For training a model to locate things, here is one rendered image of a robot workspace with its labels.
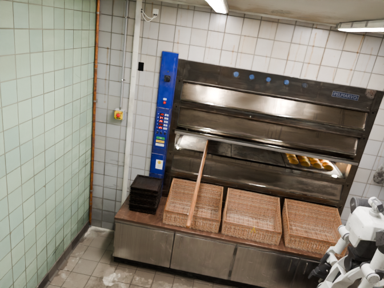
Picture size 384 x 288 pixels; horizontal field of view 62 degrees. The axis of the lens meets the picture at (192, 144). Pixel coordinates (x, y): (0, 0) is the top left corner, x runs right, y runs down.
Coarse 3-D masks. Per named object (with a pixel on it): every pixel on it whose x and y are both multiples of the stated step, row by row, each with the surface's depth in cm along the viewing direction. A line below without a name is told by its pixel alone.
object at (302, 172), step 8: (184, 152) 339; (192, 152) 338; (200, 152) 339; (224, 160) 336; (232, 160) 335; (240, 160) 334; (248, 160) 337; (272, 168) 332; (280, 168) 331; (288, 168) 332; (296, 168) 335; (312, 176) 330; (320, 176) 329; (328, 176) 328; (336, 176) 330
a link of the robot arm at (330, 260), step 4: (324, 256) 262; (328, 256) 261; (332, 256) 261; (320, 260) 265; (324, 260) 262; (328, 260) 262; (332, 260) 258; (336, 260) 257; (324, 264) 263; (328, 264) 262; (332, 264) 258; (328, 268) 262
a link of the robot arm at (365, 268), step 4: (364, 264) 216; (368, 264) 215; (360, 268) 219; (364, 268) 214; (368, 268) 212; (364, 272) 213; (368, 272) 210; (372, 272) 208; (364, 280) 215; (360, 284) 219; (364, 284) 215; (368, 284) 213; (372, 284) 212
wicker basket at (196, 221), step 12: (180, 180) 346; (180, 192) 347; (192, 192) 346; (204, 192) 346; (216, 192) 345; (168, 204) 332; (180, 204) 348; (204, 204) 346; (216, 204) 345; (168, 216) 309; (180, 216) 307; (204, 216) 333; (216, 216) 336; (192, 228) 310; (204, 228) 309; (216, 228) 308
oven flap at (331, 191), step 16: (176, 160) 344; (192, 160) 343; (208, 176) 340; (224, 176) 341; (240, 176) 340; (256, 176) 338; (272, 176) 337; (288, 176) 336; (288, 192) 334; (304, 192) 335; (320, 192) 334; (336, 192) 333
